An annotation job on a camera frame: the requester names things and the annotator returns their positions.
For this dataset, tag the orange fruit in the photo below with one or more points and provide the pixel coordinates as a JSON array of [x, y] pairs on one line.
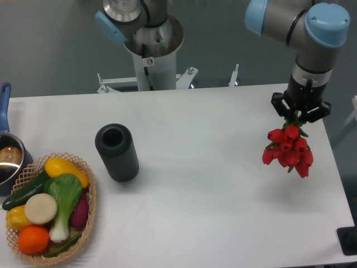
[[33, 239]]

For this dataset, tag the white metal frame bracket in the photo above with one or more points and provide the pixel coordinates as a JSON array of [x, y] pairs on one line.
[[148, 82]]

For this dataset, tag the dark green cucumber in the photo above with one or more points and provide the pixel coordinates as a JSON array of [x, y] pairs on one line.
[[21, 196]]

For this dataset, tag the yellow squash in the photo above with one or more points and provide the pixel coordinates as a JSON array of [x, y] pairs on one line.
[[56, 166]]

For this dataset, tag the purple sweet potato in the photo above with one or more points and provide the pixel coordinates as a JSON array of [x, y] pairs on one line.
[[79, 216]]

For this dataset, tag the dark grey ribbed vase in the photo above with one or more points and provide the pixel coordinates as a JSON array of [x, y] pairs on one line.
[[114, 143]]

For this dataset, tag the black device at table corner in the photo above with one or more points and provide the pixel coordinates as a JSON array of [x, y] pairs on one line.
[[347, 240]]

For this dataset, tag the red tulip bouquet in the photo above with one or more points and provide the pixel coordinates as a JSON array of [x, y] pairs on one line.
[[288, 145]]

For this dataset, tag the green chili pepper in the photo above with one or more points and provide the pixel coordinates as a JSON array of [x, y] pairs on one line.
[[72, 241]]

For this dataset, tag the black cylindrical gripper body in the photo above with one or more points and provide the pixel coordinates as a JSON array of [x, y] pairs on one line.
[[302, 96]]

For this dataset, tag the blue-handled saucepan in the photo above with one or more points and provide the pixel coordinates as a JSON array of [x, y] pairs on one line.
[[14, 155]]

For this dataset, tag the green bok choy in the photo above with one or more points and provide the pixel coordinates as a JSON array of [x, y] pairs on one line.
[[66, 189]]

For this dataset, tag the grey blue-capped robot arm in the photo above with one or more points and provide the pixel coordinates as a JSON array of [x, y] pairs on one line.
[[317, 31]]

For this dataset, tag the round beige bread disc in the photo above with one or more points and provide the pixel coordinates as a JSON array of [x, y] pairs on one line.
[[41, 208]]

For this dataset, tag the yellow bell pepper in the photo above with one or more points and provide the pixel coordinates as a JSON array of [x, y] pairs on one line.
[[16, 218]]

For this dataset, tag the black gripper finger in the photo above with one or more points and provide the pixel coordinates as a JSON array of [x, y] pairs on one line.
[[316, 114], [279, 103]]

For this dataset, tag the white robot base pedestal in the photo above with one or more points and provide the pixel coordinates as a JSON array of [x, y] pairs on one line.
[[156, 48]]

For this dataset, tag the woven wicker basket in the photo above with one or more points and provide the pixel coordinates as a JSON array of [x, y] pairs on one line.
[[28, 174]]

